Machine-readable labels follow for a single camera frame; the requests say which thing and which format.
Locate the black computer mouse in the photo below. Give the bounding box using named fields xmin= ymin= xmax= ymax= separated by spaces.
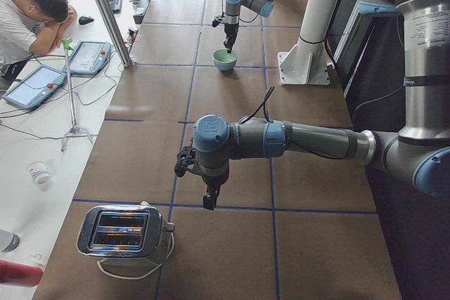
xmin=78 ymin=15 xmax=94 ymax=25

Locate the metal stand with green clip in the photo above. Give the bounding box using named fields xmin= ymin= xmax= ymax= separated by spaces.
xmin=60 ymin=38 xmax=94 ymax=152

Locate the far blue teach pendant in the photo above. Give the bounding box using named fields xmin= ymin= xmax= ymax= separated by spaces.
xmin=69 ymin=41 xmax=112 ymax=77

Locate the blue teach pendant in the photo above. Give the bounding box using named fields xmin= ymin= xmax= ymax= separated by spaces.
xmin=69 ymin=41 xmax=112 ymax=77
xmin=3 ymin=65 xmax=66 ymax=110

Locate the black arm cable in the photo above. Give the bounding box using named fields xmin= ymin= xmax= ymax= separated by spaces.
xmin=238 ymin=86 xmax=347 ymax=160

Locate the red bottle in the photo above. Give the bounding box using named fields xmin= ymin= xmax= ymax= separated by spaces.
xmin=1 ymin=260 xmax=43 ymax=287

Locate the white paper cup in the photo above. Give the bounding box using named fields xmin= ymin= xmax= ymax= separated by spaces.
xmin=27 ymin=161 xmax=50 ymax=185

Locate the white mounting post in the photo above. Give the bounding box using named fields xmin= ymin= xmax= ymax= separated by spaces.
xmin=278 ymin=0 xmax=338 ymax=86

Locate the aluminium frame post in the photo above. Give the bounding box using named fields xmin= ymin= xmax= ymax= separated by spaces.
xmin=95 ymin=0 xmax=132 ymax=68

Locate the chrome white toaster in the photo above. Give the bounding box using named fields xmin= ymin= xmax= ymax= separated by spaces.
xmin=77 ymin=203 xmax=175 ymax=266

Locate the near blue teach pendant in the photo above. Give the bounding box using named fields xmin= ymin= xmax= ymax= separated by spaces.
xmin=3 ymin=65 xmax=66 ymax=110

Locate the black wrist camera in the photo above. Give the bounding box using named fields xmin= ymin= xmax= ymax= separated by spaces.
xmin=212 ymin=13 xmax=225 ymax=27
xmin=174 ymin=145 xmax=202 ymax=178

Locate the person in white shirt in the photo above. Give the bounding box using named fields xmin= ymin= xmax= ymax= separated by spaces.
xmin=1 ymin=0 xmax=77 ymax=81

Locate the white toaster power cable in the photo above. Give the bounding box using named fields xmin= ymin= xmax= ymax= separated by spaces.
xmin=97 ymin=235 xmax=176 ymax=280

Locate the green bowl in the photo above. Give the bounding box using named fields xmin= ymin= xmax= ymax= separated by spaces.
xmin=212 ymin=48 xmax=238 ymax=67

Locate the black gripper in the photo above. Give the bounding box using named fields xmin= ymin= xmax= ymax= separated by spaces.
xmin=224 ymin=23 xmax=238 ymax=54
xmin=202 ymin=172 xmax=229 ymax=211

